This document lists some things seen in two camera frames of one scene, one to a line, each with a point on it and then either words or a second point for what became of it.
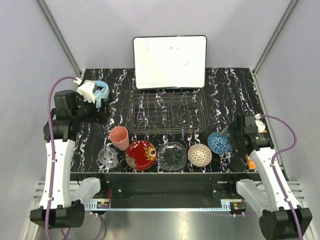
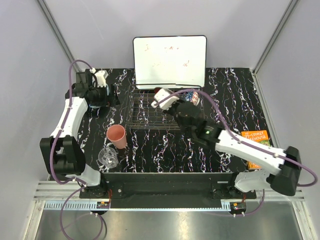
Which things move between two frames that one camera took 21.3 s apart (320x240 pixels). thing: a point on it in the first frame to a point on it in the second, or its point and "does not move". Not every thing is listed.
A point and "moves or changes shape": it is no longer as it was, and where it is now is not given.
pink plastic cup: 119,135 moves or changes shape
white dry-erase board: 170,62 does not move
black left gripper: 98,116 to 113,100
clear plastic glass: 108,157 does not move
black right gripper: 237,147 to 169,111
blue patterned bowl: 218,143 moves or changes shape
